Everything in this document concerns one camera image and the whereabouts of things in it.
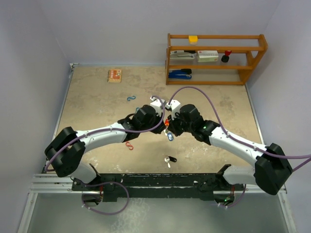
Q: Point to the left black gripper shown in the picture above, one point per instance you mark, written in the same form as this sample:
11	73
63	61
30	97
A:
159	120

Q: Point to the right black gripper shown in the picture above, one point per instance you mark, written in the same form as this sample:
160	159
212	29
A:
172	125

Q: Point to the red tag key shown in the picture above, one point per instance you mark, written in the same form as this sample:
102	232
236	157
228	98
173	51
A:
166	131

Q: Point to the blue tag key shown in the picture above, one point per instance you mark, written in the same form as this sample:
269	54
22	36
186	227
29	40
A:
170	136

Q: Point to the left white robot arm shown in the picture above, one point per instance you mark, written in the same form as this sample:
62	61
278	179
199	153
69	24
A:
65	152

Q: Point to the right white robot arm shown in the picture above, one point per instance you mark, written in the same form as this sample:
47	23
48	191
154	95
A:
268	167

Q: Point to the red S carabiner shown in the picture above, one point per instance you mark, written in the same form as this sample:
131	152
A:
129	145

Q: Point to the black tag key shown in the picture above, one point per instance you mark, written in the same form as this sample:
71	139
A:
170	160

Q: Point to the blue stapler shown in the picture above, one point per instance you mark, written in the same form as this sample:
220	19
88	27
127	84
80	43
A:
185	74

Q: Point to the small spiral notebook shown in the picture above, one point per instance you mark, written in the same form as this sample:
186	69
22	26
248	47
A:
114	76

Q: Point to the wooden shelf rack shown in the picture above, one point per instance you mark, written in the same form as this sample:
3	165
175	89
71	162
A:
247	52

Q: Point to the white cardboard box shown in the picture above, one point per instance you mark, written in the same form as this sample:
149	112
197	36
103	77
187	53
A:
207	56

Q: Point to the white stapler on shelf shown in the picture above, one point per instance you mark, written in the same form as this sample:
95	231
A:
183	54

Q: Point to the red black stamp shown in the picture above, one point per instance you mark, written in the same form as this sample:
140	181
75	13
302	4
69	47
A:
225	57

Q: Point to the yellow block on shelf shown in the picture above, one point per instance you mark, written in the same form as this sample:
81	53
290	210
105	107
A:
193	39

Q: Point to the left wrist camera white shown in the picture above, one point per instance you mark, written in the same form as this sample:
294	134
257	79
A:
157	105

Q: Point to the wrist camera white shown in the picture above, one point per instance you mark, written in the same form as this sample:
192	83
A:
157	105
174	107

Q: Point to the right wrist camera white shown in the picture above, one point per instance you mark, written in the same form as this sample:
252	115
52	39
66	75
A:
174	107

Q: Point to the black base frame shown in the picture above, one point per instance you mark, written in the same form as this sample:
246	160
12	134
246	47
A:
203	186

